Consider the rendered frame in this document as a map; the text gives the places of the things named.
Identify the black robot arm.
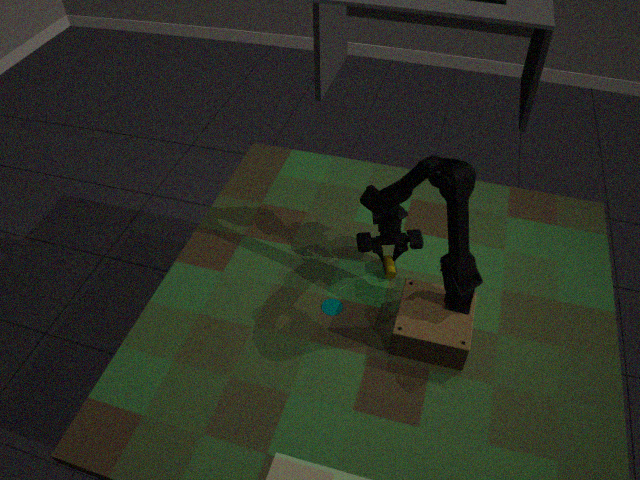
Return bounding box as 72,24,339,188
360,156,483,314

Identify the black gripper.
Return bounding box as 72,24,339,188
356,223,424,262

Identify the yellow cylinder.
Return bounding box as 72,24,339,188
383,255,396,279

